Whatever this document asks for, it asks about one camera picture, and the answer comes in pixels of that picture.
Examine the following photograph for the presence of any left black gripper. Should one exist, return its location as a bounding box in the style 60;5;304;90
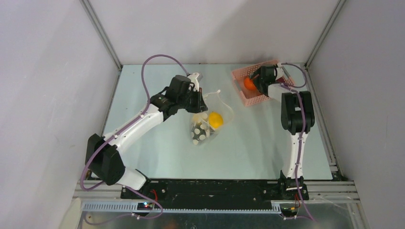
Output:
177;87;208;114

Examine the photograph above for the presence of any clear dotted zip top bag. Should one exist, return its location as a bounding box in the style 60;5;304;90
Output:
190;90;234;146

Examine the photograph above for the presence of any orange fruit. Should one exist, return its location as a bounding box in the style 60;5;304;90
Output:
244;77;257;91

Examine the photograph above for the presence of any yellow lemon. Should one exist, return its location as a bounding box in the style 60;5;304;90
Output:
208;112;224;129

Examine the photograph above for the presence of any dark green avocado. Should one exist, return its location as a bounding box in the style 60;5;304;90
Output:
191;124;211;145

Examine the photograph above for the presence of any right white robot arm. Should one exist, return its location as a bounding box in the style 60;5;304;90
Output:
249;63;315;199

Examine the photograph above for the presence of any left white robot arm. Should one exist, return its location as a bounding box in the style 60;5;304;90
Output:
85;73;208;199

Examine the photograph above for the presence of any pink plastic basket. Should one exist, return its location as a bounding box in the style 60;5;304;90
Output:
231;60;295;107

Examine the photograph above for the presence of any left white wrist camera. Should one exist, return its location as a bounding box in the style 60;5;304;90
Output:
187;73;203;92

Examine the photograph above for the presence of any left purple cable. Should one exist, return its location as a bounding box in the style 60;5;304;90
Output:
79;54;191;191

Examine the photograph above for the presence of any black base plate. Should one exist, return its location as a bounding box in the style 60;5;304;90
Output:
139;179;299;210

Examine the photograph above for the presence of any aluminium frame rail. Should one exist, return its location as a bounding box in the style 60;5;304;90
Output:
73;179;360;213

